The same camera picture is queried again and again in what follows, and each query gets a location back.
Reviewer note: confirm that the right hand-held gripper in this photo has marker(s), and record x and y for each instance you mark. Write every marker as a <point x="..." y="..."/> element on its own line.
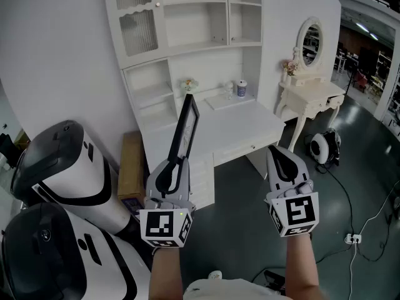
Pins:
<point x="297" y="212"/>

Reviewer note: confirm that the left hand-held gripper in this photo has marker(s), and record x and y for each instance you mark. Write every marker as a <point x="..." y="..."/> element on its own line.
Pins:
<point x="156" y="227"/>

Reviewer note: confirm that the black framed picture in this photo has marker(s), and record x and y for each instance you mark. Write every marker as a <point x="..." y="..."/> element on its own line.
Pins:
<point x="185" y="127"/>

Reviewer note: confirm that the white wall cabinet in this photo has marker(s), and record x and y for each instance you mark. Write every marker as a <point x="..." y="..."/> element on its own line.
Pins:
<point x="150" y="92"/>

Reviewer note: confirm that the person's left forearm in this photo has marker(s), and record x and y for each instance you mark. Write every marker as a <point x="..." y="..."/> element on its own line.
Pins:
<point x="165" y="273"/>

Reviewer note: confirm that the person's right forearm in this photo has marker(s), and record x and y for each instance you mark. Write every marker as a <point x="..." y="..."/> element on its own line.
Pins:
<point x="301" y="267"/>

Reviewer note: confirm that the white desk with hutch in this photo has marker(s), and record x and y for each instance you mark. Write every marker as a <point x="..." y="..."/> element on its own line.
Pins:
<point x="237" y="127"/>

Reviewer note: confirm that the brown cardboard box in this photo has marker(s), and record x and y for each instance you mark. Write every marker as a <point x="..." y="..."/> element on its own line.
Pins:
<point x="131" y="167"/>

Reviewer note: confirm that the cream dressing table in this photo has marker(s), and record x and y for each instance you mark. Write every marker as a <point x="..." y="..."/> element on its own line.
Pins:
<point x="312" y="98"/>

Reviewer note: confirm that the white flat board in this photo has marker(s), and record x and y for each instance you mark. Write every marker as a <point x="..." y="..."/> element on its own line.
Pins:
<point x="229" y="102"/>

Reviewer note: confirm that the blue patterned cup with straw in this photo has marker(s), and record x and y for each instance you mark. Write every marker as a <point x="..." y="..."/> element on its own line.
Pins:
<point x="242" y="89"/>

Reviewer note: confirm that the white power strip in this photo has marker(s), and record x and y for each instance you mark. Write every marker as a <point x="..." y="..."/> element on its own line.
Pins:
<point x="353" y="238"/>

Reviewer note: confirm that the small clear glass cup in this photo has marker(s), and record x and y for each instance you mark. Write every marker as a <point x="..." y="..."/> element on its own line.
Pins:
<point x="228" y="91"/>

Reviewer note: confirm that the white black-topped robot unit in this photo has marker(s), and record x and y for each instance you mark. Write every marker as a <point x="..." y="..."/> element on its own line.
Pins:
<point x="72" y="173"/>
<point x="78" y="261"/>

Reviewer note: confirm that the pink flowers in vase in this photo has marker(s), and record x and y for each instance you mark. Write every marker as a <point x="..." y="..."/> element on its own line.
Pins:
<point x="290" y="67"/>

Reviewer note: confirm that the person's white patterned shoe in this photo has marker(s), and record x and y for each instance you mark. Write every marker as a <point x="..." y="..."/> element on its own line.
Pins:
<point x="215" y="274"/>

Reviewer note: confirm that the black waist device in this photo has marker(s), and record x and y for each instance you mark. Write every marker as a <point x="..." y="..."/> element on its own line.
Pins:
<point x="275" y="281"/>

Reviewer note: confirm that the person's white shirt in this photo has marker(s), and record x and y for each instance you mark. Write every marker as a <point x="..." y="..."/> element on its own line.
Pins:
<point x="231" y="291"/>

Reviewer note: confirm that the oval cream-framed mirror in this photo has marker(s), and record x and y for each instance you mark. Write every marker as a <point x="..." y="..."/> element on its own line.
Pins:
<point x="312" y="44"/>

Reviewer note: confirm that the ribbed glass cabinet door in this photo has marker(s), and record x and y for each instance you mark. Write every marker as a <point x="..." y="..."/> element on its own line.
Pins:
<point x="137" y="27"/>

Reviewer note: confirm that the ceiling light strip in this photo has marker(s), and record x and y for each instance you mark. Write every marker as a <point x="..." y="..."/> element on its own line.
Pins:
<point x="367" y="31"/>

